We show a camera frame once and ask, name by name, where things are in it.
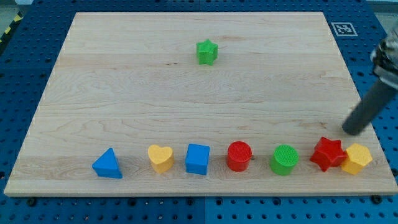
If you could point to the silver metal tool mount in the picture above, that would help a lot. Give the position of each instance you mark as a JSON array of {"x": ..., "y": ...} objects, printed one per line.
[{"x": 384, "y": 58}]

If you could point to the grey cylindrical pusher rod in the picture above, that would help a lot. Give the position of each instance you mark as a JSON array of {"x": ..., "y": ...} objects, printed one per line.
[{"x": 372, "y": 103}]

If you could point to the red star block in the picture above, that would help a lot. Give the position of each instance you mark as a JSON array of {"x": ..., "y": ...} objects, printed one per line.
[{"x": 328, "y": 153}]

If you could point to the green star block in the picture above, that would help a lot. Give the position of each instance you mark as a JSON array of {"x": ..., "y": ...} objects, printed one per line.
[{"x": 207, "y": 52}]

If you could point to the yellow heart block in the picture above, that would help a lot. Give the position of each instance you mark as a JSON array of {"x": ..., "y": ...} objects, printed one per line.
[{"x": 161, "y": 158}]

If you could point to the white fiducial marker tag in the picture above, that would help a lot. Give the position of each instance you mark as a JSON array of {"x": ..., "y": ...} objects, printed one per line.
[{"x": 344, "y": 29}]

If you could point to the yellow hexagon block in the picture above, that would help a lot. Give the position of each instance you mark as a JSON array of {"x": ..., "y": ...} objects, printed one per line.
[{"x": 358, "y": 157}]

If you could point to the green cylinder block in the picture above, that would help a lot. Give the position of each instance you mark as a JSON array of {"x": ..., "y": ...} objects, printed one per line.
[{"x": 284, "y": 159}]

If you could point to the red cylinder block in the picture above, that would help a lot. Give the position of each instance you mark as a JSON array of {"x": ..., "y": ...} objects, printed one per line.
[{"x": 238, "y": 156}]

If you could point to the blue cube block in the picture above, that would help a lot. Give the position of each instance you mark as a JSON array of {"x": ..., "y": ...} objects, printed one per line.
[{"x": 197, "y": 157}]

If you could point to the wooden board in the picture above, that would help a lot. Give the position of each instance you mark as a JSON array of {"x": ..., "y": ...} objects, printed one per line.
[{"x": 128, "y": 80}]

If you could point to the blue triangle block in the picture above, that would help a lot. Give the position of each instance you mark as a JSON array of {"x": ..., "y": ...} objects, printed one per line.
[{"x": 107, "y": 165}]

